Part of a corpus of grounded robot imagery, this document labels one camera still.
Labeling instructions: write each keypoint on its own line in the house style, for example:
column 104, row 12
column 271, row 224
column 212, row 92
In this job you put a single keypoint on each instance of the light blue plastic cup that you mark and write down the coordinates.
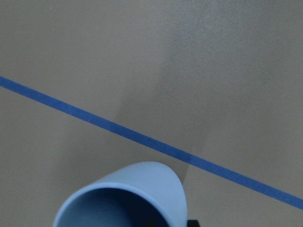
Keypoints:
column 146, row 194

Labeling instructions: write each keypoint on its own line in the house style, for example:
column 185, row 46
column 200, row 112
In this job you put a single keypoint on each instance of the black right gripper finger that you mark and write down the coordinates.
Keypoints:
column 193, row 223

